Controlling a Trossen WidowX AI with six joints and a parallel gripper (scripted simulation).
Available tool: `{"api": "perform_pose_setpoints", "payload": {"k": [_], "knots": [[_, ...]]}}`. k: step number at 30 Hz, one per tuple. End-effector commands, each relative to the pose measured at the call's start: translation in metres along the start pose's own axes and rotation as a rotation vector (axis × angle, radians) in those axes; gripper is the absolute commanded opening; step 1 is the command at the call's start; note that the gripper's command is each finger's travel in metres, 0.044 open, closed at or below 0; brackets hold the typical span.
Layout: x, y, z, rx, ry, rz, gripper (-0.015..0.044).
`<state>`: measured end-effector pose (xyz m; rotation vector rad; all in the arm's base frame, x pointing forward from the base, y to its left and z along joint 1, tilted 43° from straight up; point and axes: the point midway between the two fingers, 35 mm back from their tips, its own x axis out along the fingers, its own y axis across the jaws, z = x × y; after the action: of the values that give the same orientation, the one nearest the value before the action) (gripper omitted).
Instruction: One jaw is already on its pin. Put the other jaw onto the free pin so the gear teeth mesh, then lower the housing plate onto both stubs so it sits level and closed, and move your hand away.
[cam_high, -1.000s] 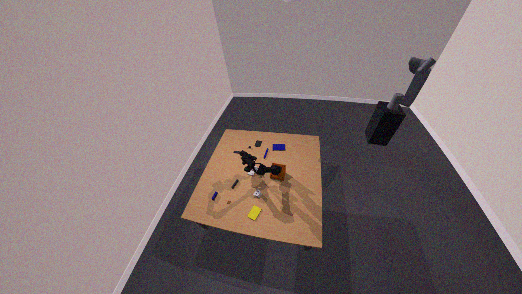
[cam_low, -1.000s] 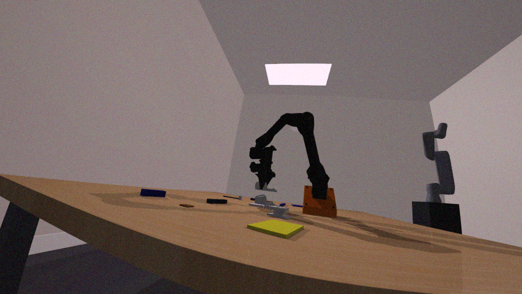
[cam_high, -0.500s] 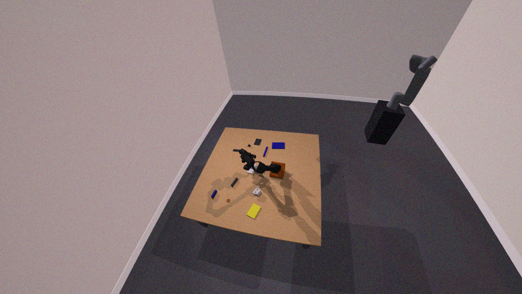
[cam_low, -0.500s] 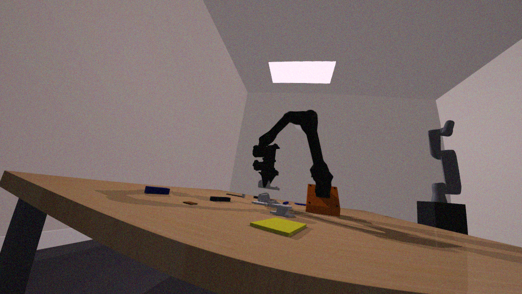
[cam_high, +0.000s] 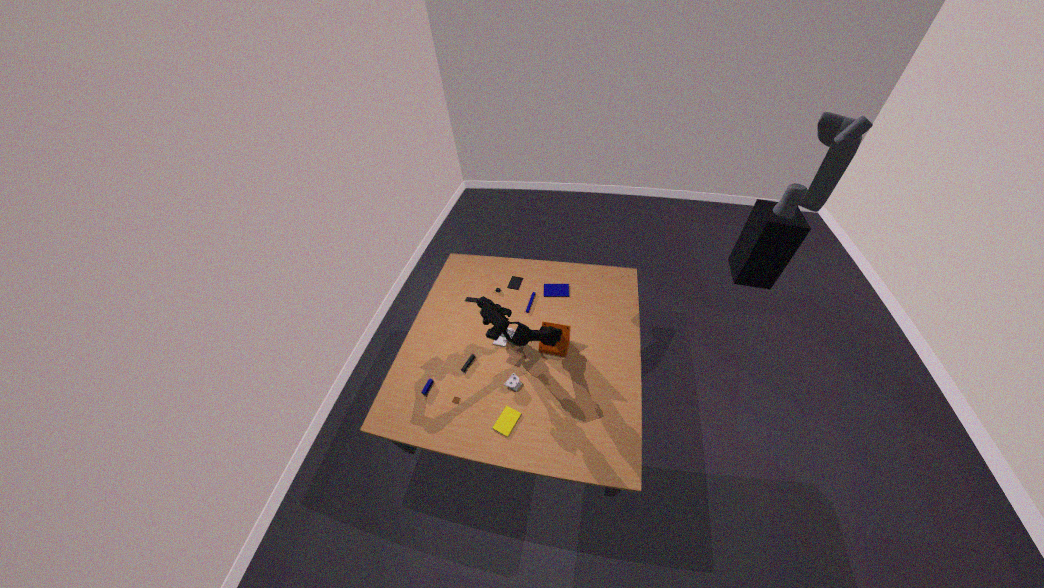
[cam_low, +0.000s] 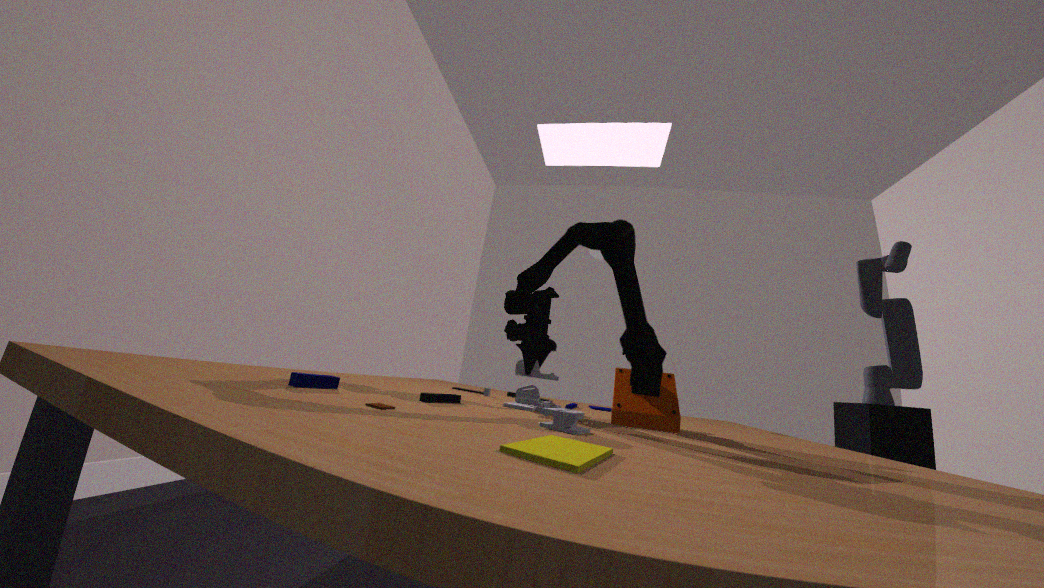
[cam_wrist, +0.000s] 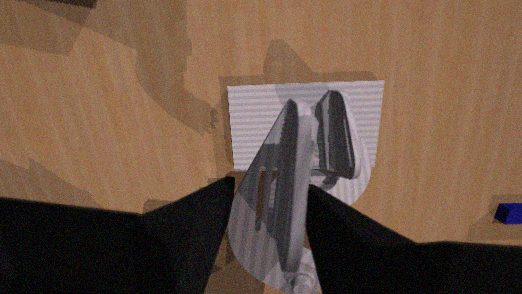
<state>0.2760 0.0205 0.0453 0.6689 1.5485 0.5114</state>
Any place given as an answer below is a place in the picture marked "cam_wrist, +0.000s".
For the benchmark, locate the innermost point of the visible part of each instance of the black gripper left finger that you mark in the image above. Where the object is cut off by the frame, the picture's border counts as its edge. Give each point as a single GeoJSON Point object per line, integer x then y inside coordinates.
{"type": "Point", "coordinates": [168, 250]}

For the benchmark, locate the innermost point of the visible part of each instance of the dark blue rectangular bar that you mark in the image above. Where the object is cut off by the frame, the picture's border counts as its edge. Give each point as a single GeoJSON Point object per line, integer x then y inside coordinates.
{"type": "Point", "coordinates": [509, 213]}

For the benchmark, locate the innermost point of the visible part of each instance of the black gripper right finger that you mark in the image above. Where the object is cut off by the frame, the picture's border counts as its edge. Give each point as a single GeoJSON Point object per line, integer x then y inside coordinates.
{"type": "Point", "coordinates": [353, 254]}

